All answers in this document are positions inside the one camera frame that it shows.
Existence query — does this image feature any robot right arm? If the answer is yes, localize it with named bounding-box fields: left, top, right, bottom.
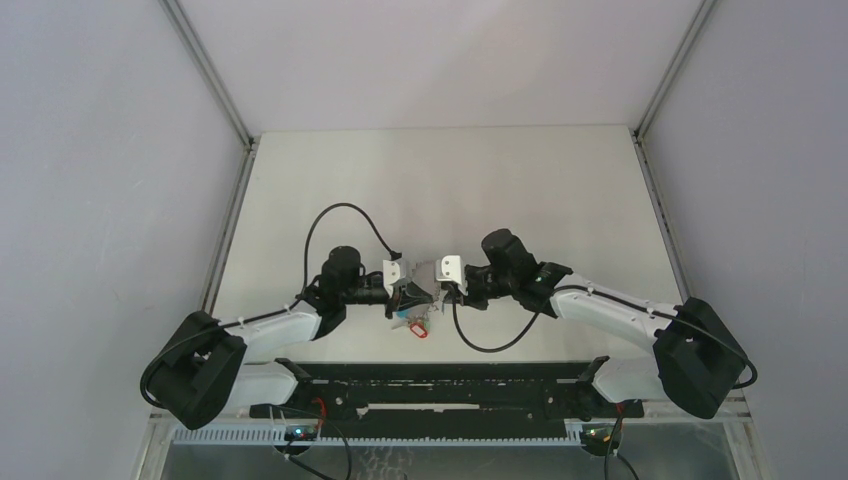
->
left=435, top=228, right=759, bottom=419

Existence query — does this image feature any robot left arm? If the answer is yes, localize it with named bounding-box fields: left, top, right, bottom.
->
left=140, top=246, right=450, bottom=430

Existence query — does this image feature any red key tag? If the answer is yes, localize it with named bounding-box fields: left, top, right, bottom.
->
left=409, top=322, right=429, bottom=339

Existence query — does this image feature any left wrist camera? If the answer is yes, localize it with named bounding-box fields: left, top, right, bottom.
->
left=383, top=258, right=411, bottom=294

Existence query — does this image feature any left camera cable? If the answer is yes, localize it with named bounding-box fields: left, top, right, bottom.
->
left=301, top=202, right=404, bottom=293

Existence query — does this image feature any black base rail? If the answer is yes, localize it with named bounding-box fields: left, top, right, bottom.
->
left=286, top=361, right=644, bottom=438

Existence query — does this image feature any white slotted cable duct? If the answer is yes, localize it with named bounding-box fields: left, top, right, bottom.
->
left=172, top=424, right=583, bottom=446

